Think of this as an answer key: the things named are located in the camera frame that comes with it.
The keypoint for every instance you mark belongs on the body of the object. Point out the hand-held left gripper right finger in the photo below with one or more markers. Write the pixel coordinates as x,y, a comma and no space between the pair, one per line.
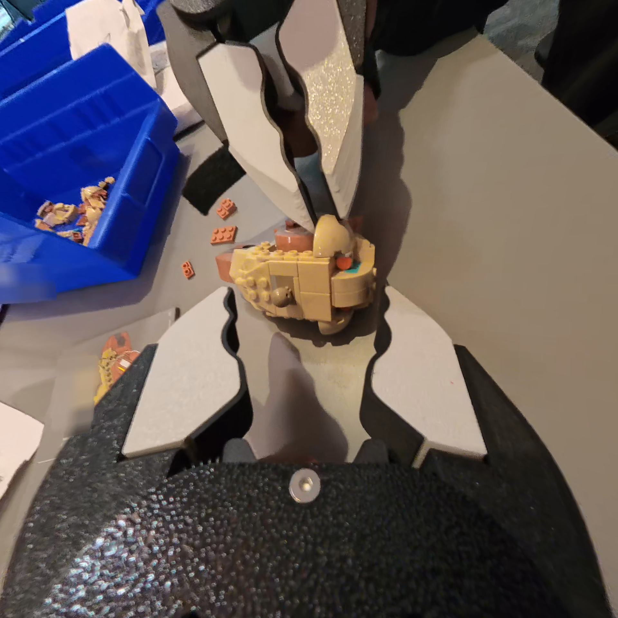
420,386

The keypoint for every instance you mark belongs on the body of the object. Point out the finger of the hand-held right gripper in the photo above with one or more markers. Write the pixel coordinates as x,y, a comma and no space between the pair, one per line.
333,106
246,120

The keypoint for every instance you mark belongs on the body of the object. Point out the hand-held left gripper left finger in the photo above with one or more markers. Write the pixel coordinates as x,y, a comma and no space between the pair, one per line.
188,381

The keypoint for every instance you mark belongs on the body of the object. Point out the tan and brown brick model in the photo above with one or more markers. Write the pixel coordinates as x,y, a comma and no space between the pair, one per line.
289,275

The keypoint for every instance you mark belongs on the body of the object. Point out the grey desk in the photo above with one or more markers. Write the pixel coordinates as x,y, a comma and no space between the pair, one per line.
483,193

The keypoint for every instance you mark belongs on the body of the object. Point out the reddish brown square brick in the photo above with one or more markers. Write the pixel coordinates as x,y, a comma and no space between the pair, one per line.
227,209

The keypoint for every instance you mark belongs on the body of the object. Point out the small reddish brown plate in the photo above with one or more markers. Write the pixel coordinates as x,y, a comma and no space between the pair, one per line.
188,269

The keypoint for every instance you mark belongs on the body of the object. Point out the grey instruction booklet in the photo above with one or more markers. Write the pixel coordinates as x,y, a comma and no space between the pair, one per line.
77,357

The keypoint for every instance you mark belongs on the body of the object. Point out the reddish brown flat plate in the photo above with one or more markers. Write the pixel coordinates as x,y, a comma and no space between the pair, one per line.
223,235

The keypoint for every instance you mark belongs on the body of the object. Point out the blue plastic bin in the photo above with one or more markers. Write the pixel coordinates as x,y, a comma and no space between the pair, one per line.
72,145
29,48

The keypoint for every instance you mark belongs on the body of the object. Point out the pile of loose bricks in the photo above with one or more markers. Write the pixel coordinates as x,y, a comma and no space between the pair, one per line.
77,212

